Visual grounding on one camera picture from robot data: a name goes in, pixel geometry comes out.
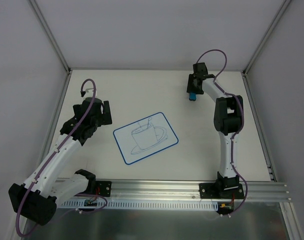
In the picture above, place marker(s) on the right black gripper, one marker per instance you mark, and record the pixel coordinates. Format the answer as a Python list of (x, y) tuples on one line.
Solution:
[(192, 85)]

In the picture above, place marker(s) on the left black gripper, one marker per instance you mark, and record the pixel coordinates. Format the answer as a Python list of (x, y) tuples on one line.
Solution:
[(107, 113)]

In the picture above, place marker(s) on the blue foam whiteboard eraser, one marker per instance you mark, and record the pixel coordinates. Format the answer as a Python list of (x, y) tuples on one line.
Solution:
[(192, 96)]

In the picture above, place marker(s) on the blue-framed small whiteboard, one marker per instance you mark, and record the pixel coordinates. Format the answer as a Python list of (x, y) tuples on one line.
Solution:
[(144, 138)]

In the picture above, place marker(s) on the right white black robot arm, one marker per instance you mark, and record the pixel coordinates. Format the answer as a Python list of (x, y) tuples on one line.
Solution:
[(228, 121)]

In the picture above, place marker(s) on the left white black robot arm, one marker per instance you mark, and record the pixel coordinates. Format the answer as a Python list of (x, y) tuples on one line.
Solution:
[(37, 198)]

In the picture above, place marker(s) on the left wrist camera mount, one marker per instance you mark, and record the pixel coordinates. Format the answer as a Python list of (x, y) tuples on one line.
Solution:
[(89, 93)]

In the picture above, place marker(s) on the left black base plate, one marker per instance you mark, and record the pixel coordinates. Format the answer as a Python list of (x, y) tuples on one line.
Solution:
[(102, 188)]

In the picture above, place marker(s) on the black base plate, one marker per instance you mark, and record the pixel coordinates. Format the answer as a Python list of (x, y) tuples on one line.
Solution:
[(102, 188), (211, 191)]

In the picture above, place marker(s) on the aluminium extrusion rail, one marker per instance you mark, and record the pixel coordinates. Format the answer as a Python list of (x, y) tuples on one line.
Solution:
[(167, 188)]

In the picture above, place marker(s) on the white slotted cable duct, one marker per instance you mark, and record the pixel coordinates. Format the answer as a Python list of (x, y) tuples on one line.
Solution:
[(122, 204)]

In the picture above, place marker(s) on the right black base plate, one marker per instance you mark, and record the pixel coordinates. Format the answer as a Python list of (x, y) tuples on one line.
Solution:
[(211, 191)]

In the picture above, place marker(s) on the left aluminium frame post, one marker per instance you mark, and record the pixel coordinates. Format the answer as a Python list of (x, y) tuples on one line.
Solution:
[(49, 34)]

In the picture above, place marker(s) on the aluminium frame post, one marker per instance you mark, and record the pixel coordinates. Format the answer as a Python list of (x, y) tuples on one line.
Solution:
[(267, 34), (49, 34)]

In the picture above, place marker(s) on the right aluminium frame post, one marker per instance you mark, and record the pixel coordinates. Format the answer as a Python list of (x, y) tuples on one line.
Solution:
[(267, 34)]

